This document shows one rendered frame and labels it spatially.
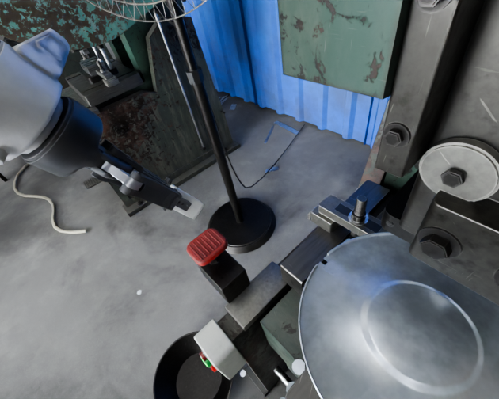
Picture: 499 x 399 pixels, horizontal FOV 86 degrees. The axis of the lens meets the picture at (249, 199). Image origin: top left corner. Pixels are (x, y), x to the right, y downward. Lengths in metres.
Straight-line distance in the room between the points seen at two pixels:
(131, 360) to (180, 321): 0.24
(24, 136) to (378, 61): 0.27
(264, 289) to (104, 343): 1.02
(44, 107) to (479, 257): 0.38
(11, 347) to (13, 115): 1.57
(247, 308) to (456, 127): 0.45
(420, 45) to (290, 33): 0.10
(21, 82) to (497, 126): 0.35
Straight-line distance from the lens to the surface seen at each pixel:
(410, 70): 0.22
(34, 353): 1.68
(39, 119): 0.28
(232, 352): 0.58
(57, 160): 0.30
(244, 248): 1.38
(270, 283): 0.58
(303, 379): 0.39
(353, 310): 0.41
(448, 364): 0.41
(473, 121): 0.26
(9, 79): 0.28
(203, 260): 0.50
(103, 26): 1.35
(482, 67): 0.24
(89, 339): 1.53
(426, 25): 0.21
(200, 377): 1.24
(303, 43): 0.24
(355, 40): 0.22
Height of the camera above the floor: 1.16
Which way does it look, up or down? 46 degrees down
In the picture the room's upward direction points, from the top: 14 degrees counter-clockwise
